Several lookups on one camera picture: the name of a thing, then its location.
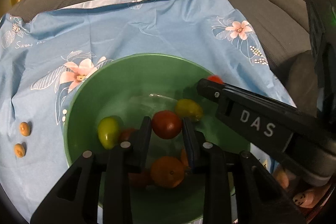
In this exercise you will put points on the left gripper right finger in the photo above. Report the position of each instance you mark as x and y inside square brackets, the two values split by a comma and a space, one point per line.
[259, 197]

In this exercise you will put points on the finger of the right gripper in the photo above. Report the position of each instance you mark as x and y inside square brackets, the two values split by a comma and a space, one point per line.
[295, 139]

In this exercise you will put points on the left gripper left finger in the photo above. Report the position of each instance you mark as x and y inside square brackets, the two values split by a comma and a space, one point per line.
[74, 198]

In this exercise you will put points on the rough dark orange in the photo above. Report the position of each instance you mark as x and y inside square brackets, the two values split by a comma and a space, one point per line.
[184, 159]

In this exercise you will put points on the smooth orange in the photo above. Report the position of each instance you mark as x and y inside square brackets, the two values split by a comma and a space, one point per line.
[167, 172]

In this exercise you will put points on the tan longan fruit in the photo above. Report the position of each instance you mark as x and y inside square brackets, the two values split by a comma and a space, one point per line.
[19, 150]
[24, 128]

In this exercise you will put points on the green oval fruit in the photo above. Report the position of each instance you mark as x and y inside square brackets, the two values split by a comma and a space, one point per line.
[108, 131]

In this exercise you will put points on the red cherry tomato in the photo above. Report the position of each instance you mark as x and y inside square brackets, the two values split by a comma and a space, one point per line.
[142, 178]
[126, 134]
[216, 79]

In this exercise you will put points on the large red tomato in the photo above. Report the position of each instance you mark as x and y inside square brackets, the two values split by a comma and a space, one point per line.
[166, 124]

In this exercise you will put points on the yellow-green oval fruit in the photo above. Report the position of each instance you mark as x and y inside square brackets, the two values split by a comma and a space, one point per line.
[186, 108]

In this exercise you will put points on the person's hand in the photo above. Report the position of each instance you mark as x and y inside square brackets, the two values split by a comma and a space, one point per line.
[303, 195]

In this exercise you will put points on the grey sofa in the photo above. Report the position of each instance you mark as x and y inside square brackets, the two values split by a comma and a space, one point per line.
[282, 27]

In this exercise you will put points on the green bowl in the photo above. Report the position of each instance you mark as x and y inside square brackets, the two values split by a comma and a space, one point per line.
[135, 87]

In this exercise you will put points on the light blue floral cloth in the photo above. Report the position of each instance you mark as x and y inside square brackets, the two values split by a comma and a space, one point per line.
[39, 59]

